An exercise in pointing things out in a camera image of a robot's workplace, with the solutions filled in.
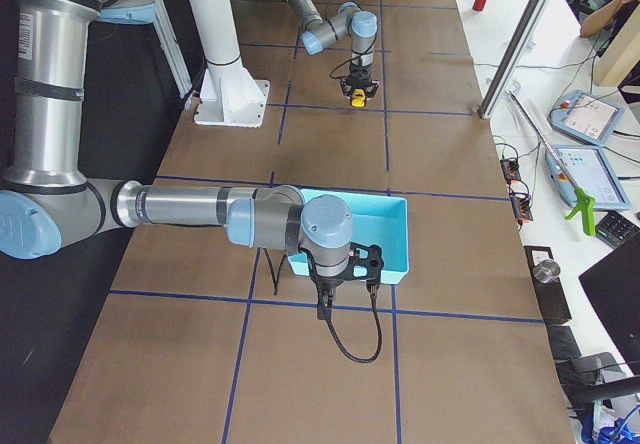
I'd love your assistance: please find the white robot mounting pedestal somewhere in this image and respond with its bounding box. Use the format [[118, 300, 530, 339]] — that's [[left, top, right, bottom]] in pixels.
[[189, 0, 270, 128]]

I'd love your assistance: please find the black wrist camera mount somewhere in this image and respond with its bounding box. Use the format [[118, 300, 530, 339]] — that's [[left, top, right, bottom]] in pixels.
[[341, 242, 384, 284]]

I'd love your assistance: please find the black orange connector board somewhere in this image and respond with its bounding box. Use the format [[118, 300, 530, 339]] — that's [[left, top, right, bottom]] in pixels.
[[500, 158, 533, 227]]

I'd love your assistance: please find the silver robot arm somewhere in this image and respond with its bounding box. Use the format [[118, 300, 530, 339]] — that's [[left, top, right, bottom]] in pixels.
[[1, 0, 358, 319], [284, 0, 379, 108]]

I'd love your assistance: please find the light blue plastic bin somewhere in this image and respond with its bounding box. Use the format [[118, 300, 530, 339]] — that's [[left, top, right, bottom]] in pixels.
[[301, 189, 409, 285]]

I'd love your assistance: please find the upper teach pendant tablet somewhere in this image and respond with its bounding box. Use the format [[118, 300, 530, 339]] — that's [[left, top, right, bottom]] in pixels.
[[549, 90, 624, 146]]

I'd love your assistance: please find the aluminium frame post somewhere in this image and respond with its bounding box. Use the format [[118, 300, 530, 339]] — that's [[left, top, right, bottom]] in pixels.
[[478, 0, 549, 119]]

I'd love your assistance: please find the yellow beetle toy car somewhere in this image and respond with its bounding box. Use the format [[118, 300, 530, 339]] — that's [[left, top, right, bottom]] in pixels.
[[350, 89, 367, 108]]

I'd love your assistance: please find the green handled reacher grabber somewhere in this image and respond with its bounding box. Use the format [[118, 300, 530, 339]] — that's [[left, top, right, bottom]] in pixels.
[[507, 91, 596, 236]]

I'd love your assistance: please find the black calculator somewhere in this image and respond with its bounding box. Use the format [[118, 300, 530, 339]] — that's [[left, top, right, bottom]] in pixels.
[[595, 210, 639, 249]]

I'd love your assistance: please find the black camera cable loop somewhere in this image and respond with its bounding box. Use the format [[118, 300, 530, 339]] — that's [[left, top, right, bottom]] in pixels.
[[315, 283, 384, 364]]

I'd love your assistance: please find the small metal cup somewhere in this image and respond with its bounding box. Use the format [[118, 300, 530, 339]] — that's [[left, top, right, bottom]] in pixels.
[[532, 259, 561, 284]]

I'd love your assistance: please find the teach pendant tablet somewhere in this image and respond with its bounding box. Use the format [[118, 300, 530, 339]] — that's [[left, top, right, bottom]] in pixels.
[[553, 145, 631, 211], [549, 90, 624, 146]]

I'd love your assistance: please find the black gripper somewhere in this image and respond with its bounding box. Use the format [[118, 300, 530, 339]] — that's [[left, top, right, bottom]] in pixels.
[[310, 270, 341, 320], [340, 61, 379, 100]]

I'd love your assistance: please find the person forearm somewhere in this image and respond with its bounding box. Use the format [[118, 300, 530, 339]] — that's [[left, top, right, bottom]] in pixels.
[[580, 0, 639, 38]]

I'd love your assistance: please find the lower teach pendant tablet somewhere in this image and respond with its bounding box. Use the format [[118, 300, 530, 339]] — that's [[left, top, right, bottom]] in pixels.
[[553, 145, 631, 211]]

